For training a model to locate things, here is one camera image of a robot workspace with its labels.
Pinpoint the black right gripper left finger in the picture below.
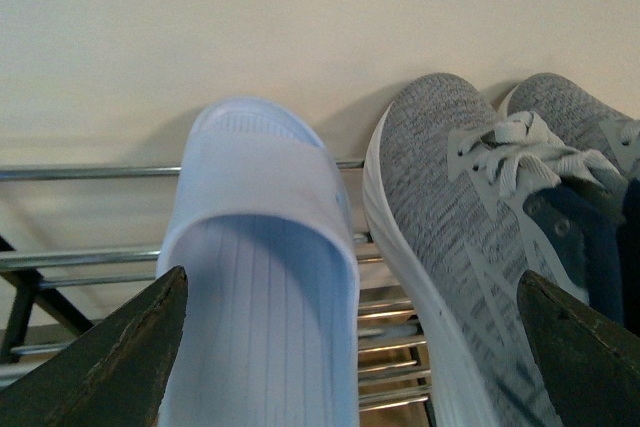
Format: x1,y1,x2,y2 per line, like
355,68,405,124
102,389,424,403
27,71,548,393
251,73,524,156
1,266,188,426

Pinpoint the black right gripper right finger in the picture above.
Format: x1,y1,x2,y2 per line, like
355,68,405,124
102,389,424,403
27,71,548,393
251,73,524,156
517,270,639,426

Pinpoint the light blue slipper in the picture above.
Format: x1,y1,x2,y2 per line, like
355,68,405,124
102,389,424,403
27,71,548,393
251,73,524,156
157,97,359,426

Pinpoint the grey knit sneaker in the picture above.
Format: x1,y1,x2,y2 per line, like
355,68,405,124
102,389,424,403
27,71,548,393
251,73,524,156
498,73,639,334
363,73,627,426

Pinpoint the black metal shoe rack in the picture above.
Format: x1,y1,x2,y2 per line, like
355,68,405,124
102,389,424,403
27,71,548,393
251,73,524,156
1,160,436,426

